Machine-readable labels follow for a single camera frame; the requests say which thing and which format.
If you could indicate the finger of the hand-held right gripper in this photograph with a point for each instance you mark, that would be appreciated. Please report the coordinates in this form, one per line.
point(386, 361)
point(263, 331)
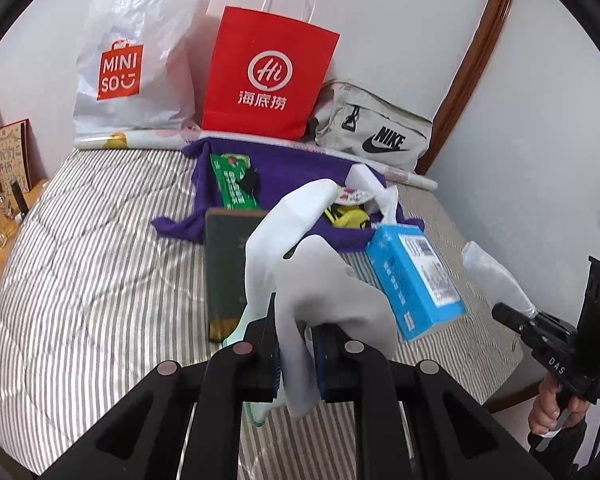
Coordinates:
point(557, 324)
point(512, 317)

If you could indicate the green tissue packet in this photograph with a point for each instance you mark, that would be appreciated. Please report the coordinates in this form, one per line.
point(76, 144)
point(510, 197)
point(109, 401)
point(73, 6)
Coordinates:
point(230, 180)

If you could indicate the printed paper roll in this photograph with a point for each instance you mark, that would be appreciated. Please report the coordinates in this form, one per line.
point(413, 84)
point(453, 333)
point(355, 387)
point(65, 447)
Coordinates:
point(145, 139)

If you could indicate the person's right forearm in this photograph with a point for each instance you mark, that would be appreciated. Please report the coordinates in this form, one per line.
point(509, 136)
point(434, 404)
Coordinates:
point(570, 455)

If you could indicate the dark green tin box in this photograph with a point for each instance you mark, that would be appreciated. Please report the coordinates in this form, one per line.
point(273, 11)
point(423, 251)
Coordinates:
point(230, 270)

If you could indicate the blue tissue pack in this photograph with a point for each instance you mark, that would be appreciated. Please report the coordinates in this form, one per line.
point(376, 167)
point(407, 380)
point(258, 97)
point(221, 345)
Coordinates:
point(405, 290)

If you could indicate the person's right hand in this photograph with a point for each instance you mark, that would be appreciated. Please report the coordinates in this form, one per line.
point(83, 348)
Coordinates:
point(542, 410)

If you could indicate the red paper bag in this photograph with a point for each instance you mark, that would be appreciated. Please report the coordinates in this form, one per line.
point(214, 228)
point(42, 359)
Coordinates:
point(240, 35)

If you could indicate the striped mattress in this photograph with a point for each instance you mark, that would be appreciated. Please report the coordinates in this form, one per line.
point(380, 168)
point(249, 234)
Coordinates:
point(105, 260)

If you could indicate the wooden door frame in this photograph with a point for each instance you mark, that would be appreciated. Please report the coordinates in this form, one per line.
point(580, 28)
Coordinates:
point(485, 45)

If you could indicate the yellow printed pouch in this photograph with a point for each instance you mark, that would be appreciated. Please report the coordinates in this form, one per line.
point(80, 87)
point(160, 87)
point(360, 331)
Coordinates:
point(350, 217)

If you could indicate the white plastic shopping bag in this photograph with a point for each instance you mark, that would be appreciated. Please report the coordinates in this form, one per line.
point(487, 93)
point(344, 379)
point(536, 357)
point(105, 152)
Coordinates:
point(130, 115)

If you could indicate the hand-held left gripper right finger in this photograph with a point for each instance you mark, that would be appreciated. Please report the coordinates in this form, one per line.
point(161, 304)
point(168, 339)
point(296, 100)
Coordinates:
point(321, 365)

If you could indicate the small black object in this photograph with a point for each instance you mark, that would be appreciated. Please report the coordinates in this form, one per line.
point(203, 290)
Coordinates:
point(19, 195)

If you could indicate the picture book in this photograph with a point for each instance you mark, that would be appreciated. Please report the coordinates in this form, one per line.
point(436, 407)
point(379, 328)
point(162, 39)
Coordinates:
point(12, 155)

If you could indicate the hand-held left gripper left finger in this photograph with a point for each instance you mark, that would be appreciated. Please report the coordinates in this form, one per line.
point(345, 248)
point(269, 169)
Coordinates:
point(275, 365)

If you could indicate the white sock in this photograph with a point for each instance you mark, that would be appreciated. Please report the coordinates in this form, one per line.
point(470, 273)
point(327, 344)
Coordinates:
point(495, 275)
point(320, 280)

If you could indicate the clear glass cup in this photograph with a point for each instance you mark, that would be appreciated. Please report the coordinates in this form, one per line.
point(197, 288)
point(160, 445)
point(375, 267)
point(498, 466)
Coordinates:
point(5, 204)
point(2, 240)

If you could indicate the grey waist bag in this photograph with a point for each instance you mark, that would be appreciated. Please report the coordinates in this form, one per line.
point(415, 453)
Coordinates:
point(410, 127)

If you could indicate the purple towel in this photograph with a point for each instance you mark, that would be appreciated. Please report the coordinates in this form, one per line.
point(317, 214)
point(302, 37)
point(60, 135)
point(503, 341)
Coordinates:
point(300, 170)

